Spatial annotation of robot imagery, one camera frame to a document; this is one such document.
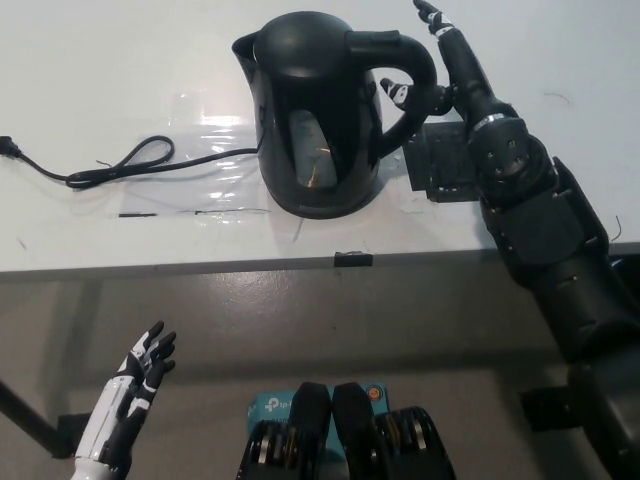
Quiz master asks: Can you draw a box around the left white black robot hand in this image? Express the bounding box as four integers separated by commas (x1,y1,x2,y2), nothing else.
73,319,179,474

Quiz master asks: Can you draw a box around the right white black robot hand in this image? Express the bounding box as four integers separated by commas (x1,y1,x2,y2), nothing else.
379,0,512,135

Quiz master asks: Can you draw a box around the black electric kettle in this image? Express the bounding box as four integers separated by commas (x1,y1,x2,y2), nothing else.
230,13,439,215

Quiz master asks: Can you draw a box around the black round kettle base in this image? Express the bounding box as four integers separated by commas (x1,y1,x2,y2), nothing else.
269,195,380,220

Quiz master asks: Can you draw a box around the black tape square patch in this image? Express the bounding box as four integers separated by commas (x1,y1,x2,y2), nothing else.
402,119,482,204

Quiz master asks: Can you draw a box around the black table leg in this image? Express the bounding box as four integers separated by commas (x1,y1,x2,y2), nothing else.
0,380,67,452

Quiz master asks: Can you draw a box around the clear plastic film sheet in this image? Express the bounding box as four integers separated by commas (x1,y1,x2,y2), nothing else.
117,89,274,220

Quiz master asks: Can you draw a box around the black power cord with plug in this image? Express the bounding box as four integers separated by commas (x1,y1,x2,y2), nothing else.
0,134,264,191

